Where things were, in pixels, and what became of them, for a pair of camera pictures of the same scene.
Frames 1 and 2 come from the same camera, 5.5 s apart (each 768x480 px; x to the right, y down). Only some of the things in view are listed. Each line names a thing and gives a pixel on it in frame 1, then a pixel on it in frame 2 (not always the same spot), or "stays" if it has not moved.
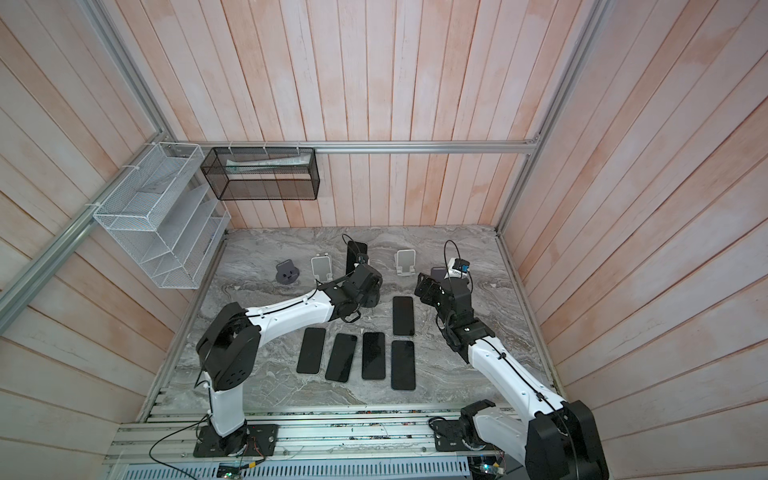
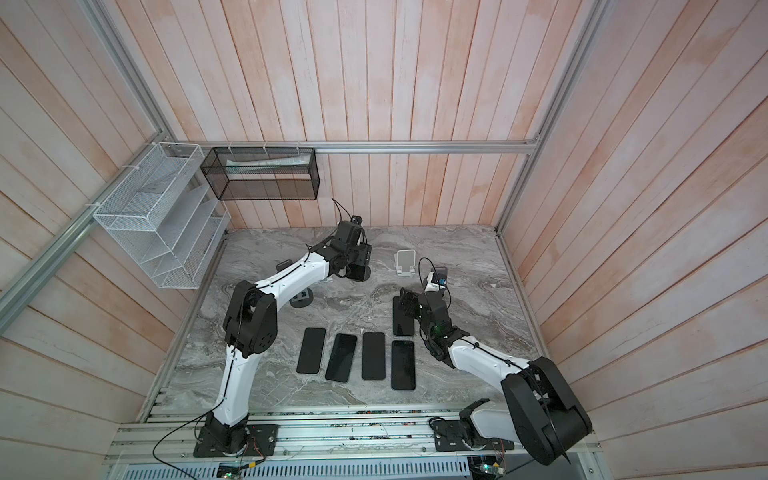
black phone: x=403 y=365 stays
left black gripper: x=374 y=297 to x=364 y=255
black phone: x=311 y=350 stays
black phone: x=341 y=357 stays
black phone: x=373 y=355 stays
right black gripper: x=434 y=285 to x=406 y=298
